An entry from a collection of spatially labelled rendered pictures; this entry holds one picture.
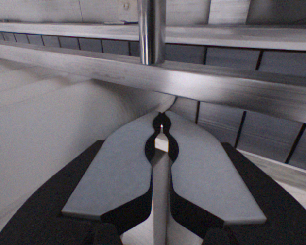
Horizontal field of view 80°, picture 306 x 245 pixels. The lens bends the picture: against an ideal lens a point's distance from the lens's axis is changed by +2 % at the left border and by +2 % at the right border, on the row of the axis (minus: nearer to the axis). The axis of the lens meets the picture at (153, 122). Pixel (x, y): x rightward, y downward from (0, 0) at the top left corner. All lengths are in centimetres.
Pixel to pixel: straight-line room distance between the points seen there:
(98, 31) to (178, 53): 10
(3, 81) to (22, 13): 27
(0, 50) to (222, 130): 20
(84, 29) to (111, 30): 4
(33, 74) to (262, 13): 21
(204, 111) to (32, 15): 35
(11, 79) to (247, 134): 20
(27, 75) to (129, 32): 10
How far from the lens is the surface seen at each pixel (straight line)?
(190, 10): 22
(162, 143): 16
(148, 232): 38
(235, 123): 17
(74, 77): 17
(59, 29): 28
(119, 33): 20
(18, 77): 20
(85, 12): 31
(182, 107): 18
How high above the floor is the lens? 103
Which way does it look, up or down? 47 degrees down
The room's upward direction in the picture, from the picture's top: 129 degrees counter-clockwise
